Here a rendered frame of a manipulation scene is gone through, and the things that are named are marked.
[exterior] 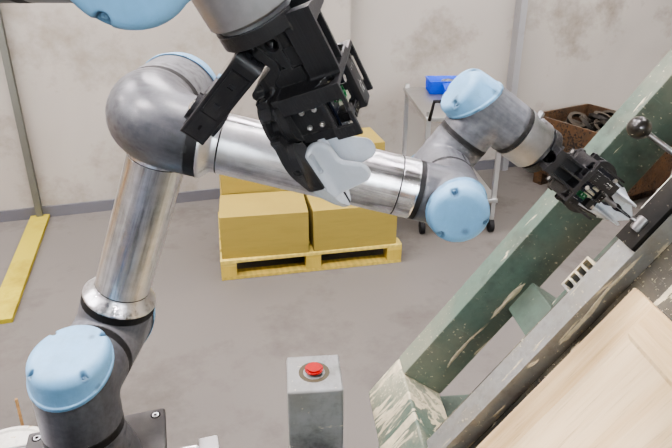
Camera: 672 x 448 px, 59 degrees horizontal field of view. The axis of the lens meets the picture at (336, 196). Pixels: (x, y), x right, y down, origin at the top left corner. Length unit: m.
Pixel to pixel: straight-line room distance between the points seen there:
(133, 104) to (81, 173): 3.83
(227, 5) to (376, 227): 3.13
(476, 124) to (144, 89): 0.43
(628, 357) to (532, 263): 0.36
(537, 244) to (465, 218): 0.61
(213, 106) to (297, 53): 0.09
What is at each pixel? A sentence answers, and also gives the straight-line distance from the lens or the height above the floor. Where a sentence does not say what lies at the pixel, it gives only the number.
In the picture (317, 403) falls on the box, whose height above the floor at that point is 0.90.
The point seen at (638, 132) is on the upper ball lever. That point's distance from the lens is 1.08.
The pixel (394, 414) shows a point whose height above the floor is 0.87.
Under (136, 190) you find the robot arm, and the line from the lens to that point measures 0.90.
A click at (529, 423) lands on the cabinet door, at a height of 1.06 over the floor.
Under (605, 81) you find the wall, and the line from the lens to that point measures 5.71.
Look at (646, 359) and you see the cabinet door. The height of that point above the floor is 1.23.
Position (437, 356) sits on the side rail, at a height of 0.95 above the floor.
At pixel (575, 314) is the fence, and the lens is 1.12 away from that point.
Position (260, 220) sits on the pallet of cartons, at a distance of 3.40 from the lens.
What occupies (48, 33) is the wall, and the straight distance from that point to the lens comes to 4.35.
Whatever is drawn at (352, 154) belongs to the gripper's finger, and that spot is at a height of 1.61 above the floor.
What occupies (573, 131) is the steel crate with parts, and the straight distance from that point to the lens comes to 4.76.
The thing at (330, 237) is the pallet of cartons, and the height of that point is 0.21.
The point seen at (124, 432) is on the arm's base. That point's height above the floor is 1.11.
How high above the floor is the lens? 1.80
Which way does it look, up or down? 23 degrees down
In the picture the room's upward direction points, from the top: straight up
